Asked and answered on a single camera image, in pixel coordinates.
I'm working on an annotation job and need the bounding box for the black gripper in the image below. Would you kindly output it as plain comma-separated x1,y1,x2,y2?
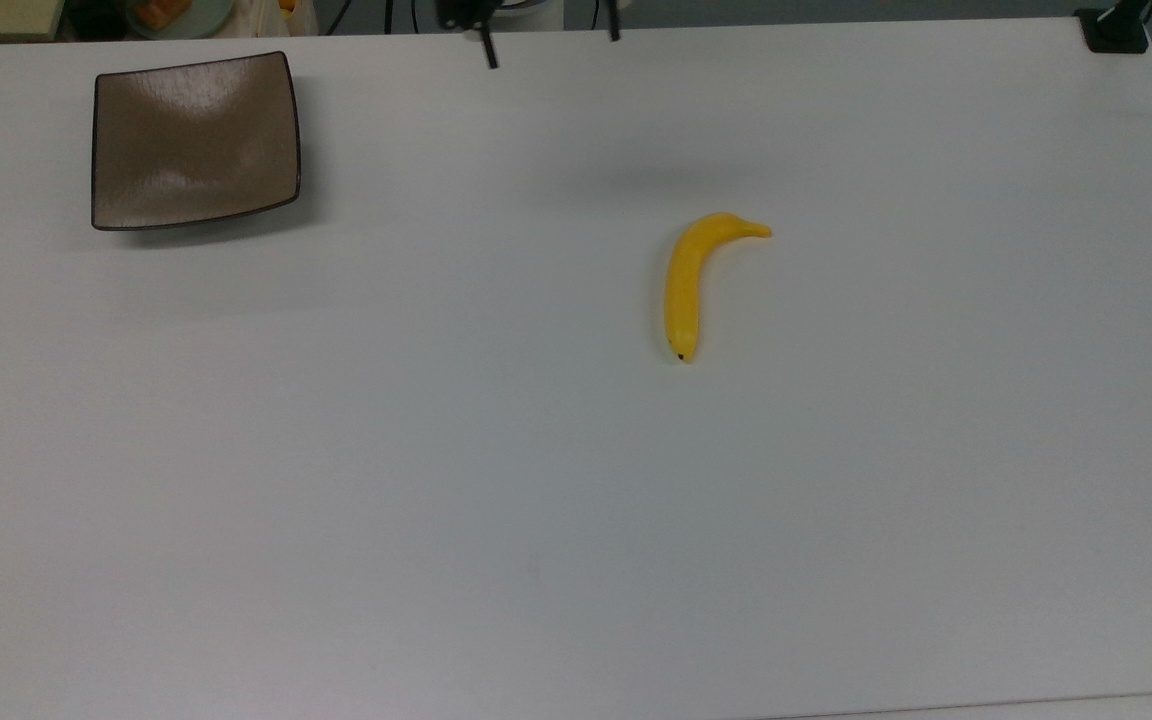
435,0,623,71

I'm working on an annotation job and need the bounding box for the yellow banana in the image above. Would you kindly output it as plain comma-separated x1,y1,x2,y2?
664,212,773,364

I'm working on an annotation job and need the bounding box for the square brown ceramic plate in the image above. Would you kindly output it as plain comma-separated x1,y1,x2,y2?
91,51,303,233

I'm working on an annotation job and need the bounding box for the white plastic bag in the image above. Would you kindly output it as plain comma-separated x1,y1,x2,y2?
234,0,320,38

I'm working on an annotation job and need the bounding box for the pale green bowl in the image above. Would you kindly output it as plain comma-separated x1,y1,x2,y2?
124,0,236,41

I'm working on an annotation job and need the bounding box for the black table clamp base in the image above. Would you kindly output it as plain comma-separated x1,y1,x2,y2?
1075,0,1152,55

